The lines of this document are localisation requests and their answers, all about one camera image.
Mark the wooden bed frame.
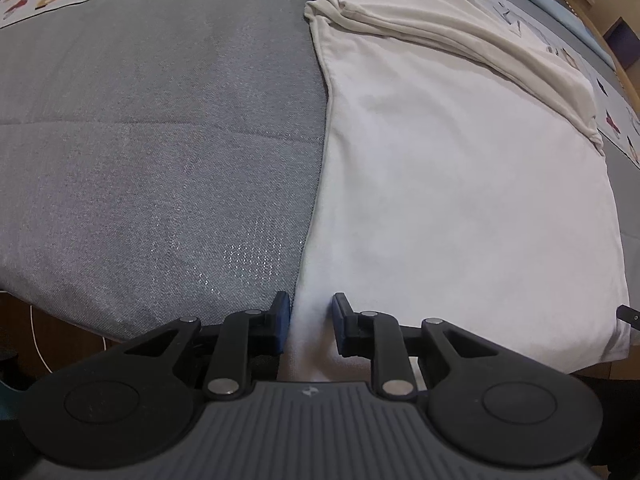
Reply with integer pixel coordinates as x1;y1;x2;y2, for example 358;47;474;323
520;0;640;106

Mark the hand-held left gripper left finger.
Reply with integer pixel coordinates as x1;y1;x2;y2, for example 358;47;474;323
122;290;292;401

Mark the white cable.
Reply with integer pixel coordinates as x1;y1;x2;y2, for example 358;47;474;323
27;304;109;378

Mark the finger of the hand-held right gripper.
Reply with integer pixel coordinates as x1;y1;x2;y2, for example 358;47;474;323
617;304;640;334

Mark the white short-sleeved shirt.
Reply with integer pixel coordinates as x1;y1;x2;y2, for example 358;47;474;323
277;0;632;391

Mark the purple box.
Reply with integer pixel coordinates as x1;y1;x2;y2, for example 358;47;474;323
604;16;640;69

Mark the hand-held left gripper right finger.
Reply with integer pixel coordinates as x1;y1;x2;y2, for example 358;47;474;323
332;292;506;401

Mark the grey printed bed sheet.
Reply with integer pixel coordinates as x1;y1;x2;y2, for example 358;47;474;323
0;0;640;356

